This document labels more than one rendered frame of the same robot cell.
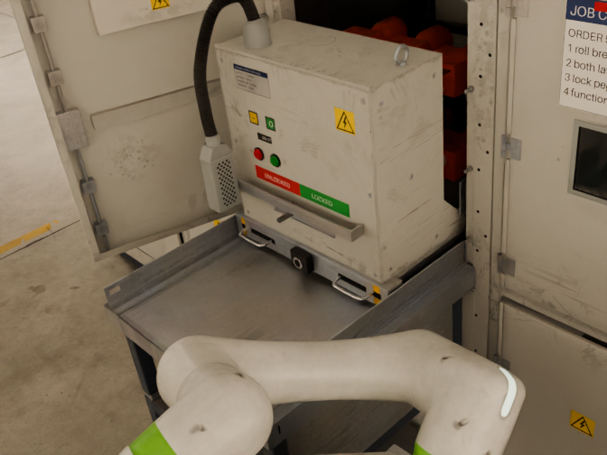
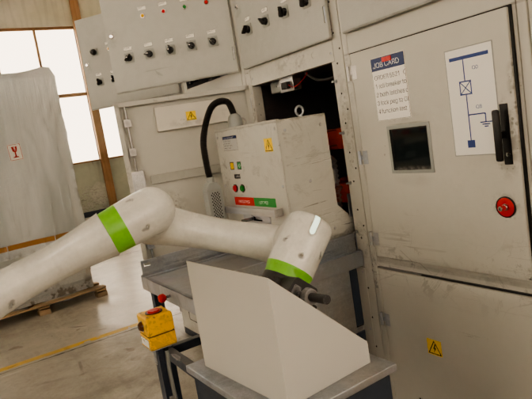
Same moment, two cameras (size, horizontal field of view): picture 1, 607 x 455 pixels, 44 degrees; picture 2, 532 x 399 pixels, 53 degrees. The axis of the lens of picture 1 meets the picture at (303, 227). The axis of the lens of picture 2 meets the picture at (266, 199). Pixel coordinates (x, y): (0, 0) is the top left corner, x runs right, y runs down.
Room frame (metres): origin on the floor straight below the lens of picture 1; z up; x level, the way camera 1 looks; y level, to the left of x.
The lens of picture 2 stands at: (-0.59, -0.34, 1.36)
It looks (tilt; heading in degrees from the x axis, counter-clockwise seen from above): 7 degrees down; 8
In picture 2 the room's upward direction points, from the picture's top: 9 degrees counter-clockwise
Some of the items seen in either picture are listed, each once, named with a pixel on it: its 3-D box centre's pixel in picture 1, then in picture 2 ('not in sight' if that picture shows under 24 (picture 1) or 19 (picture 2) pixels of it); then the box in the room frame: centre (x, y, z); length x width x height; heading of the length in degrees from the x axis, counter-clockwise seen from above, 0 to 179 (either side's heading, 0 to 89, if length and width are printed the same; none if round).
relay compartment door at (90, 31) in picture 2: not in sight; (125, 55); (2.56, 0.79, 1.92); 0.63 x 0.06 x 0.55; 77
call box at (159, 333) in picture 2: not in sight; (156, 328); (0.83, 0.23, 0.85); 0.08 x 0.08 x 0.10; 39
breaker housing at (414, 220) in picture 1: (371, 124); (302, 174); (1.67, -0.20, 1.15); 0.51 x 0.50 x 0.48; 129
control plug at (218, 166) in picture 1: (220, 174); (214, 202); (1.63, 0.18, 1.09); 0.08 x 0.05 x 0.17; 129
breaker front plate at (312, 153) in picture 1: (295, 166); (251, 186); (1.51, 0.00, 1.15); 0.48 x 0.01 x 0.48; 39
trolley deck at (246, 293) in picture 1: (288, 295); (248, 270); (1.46, 0.06, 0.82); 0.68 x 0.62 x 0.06; 129
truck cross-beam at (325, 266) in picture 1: (312, 253); not in sight; (1.52, -0.01, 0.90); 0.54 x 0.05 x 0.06; 39
